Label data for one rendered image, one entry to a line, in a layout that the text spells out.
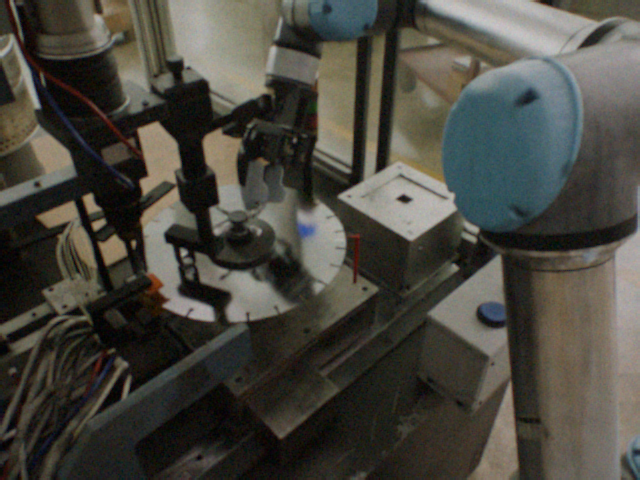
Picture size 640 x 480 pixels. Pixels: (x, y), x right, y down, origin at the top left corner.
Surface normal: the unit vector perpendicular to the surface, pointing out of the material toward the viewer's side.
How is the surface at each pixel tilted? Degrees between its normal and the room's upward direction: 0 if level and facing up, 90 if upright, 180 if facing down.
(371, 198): 0
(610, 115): 51
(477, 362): 90
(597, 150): 70
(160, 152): 0
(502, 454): 0
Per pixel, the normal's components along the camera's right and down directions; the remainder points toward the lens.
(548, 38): -0.72, -0.29
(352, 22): 0.38, 0.27
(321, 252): -0.01, -0.77
